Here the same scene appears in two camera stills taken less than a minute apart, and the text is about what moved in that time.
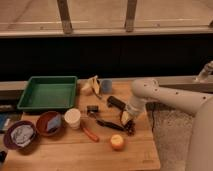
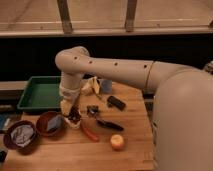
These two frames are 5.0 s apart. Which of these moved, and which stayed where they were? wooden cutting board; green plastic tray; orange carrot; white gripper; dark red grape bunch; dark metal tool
Moved: white gripper; dark red grape bunch
Stayed: orange carrot; wooden cutting board; dark metal tool; green plastic tray
